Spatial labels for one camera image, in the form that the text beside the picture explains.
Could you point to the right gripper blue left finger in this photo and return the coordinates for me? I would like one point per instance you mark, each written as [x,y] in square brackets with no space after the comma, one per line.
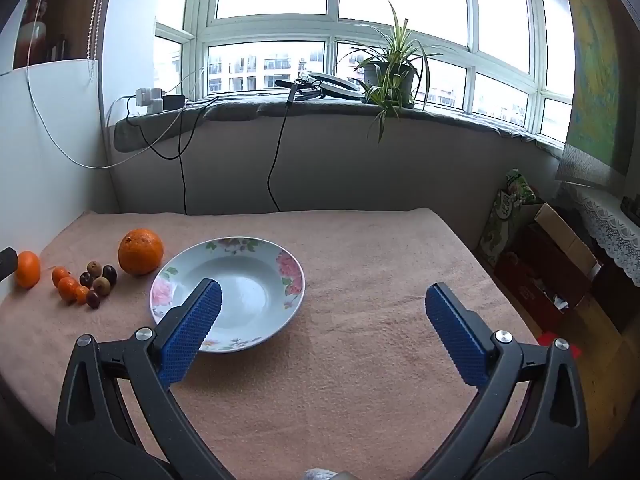
[117,418]

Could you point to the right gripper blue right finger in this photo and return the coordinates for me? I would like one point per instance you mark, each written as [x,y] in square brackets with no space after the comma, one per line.
[528,419]

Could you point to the mandarin with stem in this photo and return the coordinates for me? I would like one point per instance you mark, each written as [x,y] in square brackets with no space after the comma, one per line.
[58,273]

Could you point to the orange mandarin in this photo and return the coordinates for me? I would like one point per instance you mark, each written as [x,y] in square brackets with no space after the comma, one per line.
[67,287]

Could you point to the small orange kumquat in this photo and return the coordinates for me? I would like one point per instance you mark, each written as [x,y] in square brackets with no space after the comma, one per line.
[81,293]

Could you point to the small dark red cherry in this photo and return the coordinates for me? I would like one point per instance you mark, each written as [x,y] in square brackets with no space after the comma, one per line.
[93,299]

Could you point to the dark plum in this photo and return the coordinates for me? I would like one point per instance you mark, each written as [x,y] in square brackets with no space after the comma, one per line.
[110,273]

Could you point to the large orange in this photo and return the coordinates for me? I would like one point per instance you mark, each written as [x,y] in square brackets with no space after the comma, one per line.
[140,252]

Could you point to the cardboard box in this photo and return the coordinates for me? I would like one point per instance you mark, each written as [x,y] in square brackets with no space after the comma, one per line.
[547,268]

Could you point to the pink towel table cover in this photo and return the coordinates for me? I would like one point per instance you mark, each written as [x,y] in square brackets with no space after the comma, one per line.
[359,380]

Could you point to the floral white plate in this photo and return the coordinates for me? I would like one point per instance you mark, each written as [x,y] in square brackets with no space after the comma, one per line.
[262,284]

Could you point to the white lace cloth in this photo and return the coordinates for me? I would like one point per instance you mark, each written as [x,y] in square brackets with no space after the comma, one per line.
[595,189]

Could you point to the white power strip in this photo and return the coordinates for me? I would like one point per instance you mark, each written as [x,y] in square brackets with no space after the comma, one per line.
[151,99]

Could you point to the green snack bag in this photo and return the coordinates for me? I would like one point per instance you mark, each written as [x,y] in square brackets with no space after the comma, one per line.
[514,205]

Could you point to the black power adapter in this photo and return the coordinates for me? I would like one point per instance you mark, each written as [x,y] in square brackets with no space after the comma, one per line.
[173,101]

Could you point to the dark green sill cloth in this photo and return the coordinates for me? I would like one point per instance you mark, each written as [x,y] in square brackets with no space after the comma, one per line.
[136,132]

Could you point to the black device on sill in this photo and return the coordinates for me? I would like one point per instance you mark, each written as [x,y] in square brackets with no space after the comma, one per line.
[310,85]

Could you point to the potted spider plant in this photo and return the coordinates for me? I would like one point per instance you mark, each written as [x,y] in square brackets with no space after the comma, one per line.
[398,58]

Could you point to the medium orange by wall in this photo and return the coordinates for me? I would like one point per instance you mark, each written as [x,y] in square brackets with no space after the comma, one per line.
[28,270]

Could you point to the yellow green wall painting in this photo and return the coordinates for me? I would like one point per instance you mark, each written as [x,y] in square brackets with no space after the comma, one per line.
[603,119]

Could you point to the white window frame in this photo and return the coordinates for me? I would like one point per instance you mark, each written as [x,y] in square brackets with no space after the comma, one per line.
[511,61]

